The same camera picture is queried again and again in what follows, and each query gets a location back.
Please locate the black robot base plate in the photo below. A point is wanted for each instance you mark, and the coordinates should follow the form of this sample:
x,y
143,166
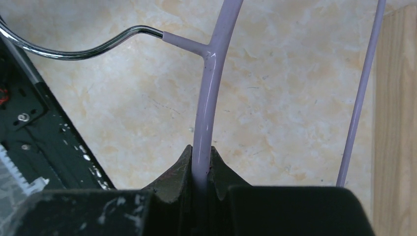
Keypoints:
x,y
39,145

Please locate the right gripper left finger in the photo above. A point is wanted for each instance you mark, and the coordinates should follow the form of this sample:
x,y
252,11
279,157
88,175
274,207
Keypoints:
x,y
162,208

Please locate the purple hanger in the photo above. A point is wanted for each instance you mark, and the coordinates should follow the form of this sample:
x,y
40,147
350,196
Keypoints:
x,y
214,55

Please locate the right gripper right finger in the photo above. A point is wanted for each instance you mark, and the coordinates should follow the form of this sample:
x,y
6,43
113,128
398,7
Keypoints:
x,y
237,208

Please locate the wooden hanger rack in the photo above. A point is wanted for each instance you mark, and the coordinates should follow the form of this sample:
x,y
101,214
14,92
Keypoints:
x,y
395,126

